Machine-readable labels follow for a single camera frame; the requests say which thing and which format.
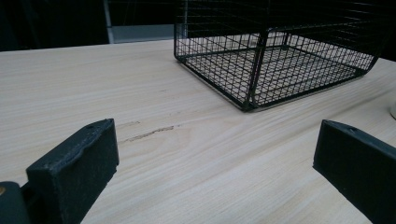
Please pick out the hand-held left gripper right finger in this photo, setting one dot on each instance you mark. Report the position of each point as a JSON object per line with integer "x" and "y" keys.
{"x": 361, "y": 165}

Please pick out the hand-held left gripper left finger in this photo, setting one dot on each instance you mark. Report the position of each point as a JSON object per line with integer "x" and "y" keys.
{"x": 74, "y": 174}

